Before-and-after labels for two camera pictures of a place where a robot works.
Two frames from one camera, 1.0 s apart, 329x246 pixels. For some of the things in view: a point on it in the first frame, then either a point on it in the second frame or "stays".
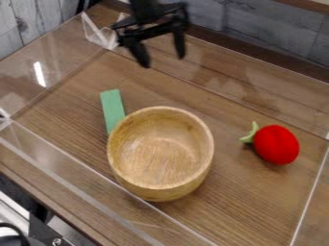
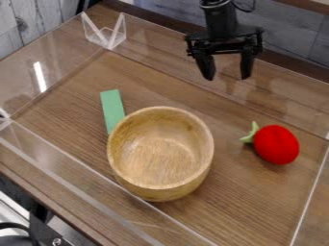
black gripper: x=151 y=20 -> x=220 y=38
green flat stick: x=112 y=107 stays
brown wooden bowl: x=159 y=152 stays
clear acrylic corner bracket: x=101 y=36 stays
